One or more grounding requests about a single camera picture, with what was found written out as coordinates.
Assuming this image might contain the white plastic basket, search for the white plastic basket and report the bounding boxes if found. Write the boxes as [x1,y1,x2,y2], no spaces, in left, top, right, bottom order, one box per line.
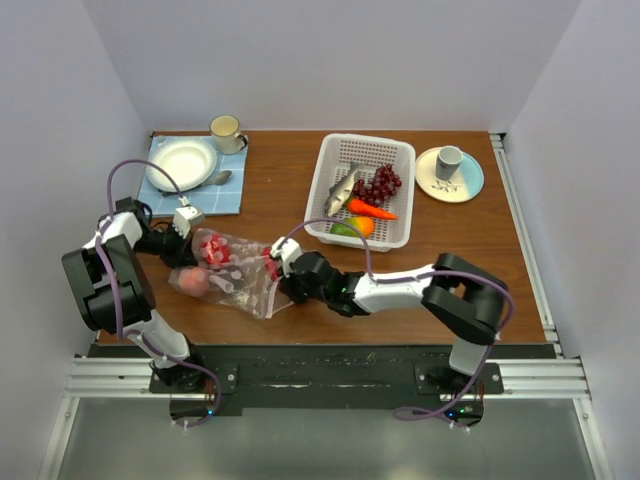
[304,133,416,252]

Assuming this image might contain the fake carrot orange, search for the fake carrot orange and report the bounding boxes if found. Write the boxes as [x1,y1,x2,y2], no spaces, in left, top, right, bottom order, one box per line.
[347,198,397,220]

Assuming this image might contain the pastel plate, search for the pastel plate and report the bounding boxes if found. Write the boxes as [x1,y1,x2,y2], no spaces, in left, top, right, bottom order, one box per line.
[415,147,485,204]

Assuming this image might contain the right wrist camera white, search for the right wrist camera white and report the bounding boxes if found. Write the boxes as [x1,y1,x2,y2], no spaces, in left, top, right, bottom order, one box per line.
[269,237,302,277]

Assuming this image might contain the clear zip top bag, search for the clear zip top bag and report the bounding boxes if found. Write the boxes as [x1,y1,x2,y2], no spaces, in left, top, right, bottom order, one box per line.
[169,229,293,319]

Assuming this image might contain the metal spoon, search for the metal spoon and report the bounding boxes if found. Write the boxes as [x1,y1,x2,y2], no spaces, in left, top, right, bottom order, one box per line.
[200,170,233,187]

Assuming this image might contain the fake fish grey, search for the fake fish grey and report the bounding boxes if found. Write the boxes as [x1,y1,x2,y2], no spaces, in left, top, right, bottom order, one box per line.
[324,162,365,217]

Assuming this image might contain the white bowl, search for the white bowl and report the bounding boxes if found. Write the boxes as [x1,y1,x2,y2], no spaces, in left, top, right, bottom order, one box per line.
[148,137,217,191]

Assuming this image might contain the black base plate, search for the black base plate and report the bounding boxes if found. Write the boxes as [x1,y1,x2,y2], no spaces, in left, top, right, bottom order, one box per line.
[148,343,557,426]

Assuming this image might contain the fake dark purple fruit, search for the fake dark purple fruit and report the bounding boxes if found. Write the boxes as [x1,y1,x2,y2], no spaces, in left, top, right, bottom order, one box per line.
[227,270,254,293]

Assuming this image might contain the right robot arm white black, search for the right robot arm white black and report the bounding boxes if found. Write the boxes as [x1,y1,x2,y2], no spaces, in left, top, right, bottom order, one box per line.
[270,251,513,393]

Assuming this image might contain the fake red chili pepper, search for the fake red chili pepper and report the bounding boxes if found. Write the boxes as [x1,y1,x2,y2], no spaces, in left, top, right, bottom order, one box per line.
[264,256,280,281]

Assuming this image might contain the blue checkered cloth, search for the blue checkered cloth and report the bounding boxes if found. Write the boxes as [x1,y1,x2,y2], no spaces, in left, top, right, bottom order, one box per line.
[137,135,248,217]

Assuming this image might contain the cream mug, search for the cream mug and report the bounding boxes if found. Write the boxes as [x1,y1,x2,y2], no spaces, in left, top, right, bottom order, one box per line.
[209,115,248,155]

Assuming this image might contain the small grey cup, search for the small grey cup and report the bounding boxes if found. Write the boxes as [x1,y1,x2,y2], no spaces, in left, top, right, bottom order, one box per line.
[435,145,464,181]

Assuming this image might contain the fake peach pink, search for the fake peach pink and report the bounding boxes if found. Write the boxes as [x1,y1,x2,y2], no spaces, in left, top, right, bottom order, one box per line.
[178,267,210,297]

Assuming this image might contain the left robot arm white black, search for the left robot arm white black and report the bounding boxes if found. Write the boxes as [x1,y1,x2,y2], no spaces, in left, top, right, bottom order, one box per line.
[61,197,207,392]

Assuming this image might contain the fake red bell pepper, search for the fake red bell pepper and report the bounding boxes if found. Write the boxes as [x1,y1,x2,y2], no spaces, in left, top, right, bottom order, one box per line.
[198,234,232,267]

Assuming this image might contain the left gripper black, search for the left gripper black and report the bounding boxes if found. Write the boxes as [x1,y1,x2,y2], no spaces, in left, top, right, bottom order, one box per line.
[133,221,197,270]

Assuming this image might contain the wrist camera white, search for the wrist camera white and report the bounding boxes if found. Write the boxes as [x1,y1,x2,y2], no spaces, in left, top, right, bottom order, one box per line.
[172,205,205,238]
[269,237,302,277]

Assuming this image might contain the fake purple grapes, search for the fake purple grapes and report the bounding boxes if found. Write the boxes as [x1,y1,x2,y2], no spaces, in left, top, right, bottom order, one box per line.
[352,164,402,207]

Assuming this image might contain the fake mango green orange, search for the fake mango green orange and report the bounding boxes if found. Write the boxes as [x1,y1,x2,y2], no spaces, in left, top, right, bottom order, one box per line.
[330,216,375,238]

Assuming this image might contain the aluminium frame rail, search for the aluminium frame rail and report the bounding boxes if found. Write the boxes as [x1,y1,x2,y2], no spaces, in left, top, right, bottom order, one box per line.
[40,131,611,479]

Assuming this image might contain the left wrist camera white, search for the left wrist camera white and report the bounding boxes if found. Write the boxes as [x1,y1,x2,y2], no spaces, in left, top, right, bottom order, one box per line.
[172,205,205,238]

